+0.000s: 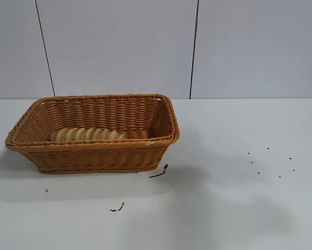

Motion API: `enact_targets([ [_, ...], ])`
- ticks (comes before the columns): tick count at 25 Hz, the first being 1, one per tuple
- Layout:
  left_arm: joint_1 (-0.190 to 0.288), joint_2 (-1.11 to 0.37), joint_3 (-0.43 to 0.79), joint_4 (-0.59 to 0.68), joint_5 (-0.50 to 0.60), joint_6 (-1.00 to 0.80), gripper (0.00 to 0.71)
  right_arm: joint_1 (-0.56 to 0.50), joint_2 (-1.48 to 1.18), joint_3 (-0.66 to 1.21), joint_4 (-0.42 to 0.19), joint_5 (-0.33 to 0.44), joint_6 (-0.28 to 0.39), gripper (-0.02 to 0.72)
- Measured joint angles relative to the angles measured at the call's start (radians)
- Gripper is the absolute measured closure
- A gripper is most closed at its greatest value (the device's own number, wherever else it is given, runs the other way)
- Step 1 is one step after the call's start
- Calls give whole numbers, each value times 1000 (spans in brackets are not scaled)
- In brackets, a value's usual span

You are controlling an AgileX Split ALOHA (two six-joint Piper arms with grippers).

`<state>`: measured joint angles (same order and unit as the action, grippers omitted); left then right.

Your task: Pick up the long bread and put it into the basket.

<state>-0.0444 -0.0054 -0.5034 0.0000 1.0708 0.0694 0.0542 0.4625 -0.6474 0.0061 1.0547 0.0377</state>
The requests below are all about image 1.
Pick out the long striped bread roll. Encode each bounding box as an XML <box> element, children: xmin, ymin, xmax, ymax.
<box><xmin>51</xmin><ymin>127</ymin><xmax>127</xmax><ymax>143</ymax></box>

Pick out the brown wicker basket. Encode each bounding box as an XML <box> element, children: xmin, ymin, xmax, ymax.
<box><xmin>5</xmin><ymin>93</ymin><xmax>180</xmax><ymax>174</ymax></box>

